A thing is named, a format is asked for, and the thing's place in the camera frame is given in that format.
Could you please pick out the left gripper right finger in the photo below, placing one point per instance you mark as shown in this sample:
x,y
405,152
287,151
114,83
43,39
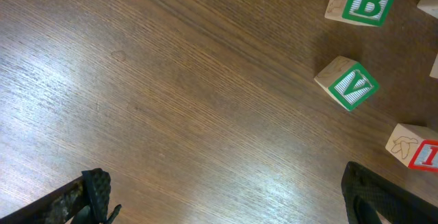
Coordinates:
x,y
367,196

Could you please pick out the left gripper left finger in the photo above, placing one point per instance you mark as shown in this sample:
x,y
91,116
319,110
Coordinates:
x,y
84,200

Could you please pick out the green V block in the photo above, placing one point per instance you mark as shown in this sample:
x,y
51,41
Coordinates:
x,y
347,82

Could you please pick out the red I block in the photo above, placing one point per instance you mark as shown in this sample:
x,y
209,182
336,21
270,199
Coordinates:
x,y
414,146

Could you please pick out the blue 5 block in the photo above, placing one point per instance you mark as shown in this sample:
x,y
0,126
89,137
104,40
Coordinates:
x,y
434,69

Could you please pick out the green B block inner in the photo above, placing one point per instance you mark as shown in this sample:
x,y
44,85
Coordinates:
x,y
359,12

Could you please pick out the blue block left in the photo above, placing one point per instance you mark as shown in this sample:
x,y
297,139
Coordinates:
x,y
429,7

